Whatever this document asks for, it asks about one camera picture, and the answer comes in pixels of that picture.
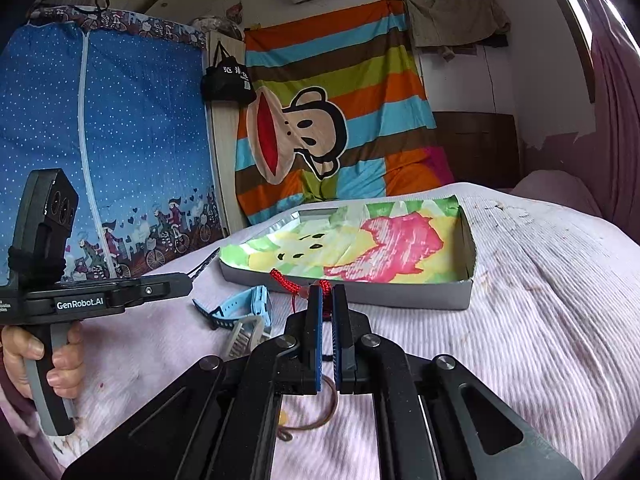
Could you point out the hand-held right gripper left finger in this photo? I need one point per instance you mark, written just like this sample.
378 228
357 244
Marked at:
314 332

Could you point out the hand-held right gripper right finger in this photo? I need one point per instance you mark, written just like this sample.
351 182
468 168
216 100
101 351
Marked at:
341 340

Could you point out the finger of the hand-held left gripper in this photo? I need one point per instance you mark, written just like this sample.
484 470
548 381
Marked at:
155 287

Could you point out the thin brown bangle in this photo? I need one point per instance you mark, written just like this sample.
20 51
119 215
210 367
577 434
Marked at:
333 402

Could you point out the grey hair claw clip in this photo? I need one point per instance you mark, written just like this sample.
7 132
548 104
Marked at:
245 340

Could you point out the light blue wristwatch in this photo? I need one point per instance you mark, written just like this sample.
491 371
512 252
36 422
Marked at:
250 305

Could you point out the shallow white cardboard tray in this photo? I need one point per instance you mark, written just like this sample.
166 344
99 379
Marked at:
440 292

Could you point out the person's left hand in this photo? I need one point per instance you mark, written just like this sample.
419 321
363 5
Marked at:
67 365

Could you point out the colourful painted paper liner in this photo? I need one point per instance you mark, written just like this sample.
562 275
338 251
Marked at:
390 245

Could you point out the blue dotted fabric wardrobe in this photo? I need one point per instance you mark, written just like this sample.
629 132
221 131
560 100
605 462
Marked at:
140 135

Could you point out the beige wooden cabinet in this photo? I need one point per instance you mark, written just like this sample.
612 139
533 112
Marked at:
222 160

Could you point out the pink bed sheet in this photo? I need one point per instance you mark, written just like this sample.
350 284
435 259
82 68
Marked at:
525 310

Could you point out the black tote bag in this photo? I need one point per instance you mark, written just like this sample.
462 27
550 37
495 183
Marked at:
225 82

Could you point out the dark wooden headboard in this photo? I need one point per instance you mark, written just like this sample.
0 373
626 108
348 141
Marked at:
475 150

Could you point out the pink pillow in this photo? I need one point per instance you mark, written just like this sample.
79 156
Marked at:
555 192

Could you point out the striped monkey print blanket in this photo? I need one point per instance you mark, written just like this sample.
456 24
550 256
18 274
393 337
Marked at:
350 60

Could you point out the hanging olive clothes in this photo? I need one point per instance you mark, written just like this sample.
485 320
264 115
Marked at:
455 17

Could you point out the pink curtain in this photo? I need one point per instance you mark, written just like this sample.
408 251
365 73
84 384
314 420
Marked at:
617 110

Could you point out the wooden window frame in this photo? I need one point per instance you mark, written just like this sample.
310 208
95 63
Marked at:
575 35

